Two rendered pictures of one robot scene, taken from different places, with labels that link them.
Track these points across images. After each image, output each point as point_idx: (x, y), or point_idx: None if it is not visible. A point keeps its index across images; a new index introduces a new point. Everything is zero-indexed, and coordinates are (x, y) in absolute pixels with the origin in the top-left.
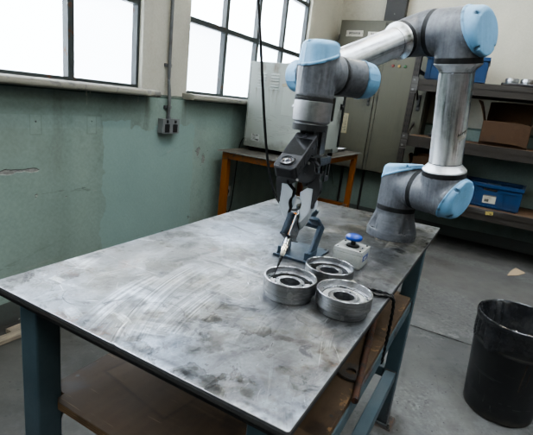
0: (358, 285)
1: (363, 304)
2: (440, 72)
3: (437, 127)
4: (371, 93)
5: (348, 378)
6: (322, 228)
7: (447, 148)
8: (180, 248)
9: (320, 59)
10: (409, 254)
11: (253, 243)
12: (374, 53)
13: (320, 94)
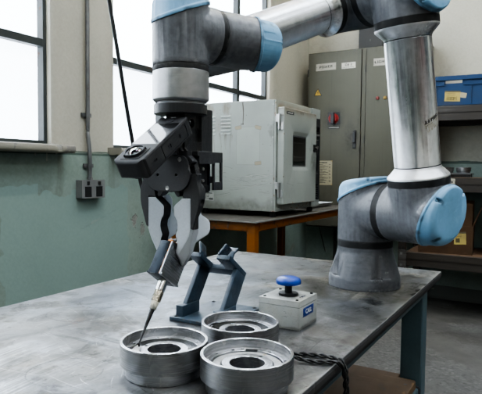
0: (276, 344)
1: (270, 370)
2: (385, 42)
3: (394, 116)
4: (271, 60)
5: None
6: (241, 273)
7: (414, 141)
8: (25, 322)
9: (176, 7)
10: (387, 304)
11: (146, 309)
12: (285, 22)
13: (183, 56)
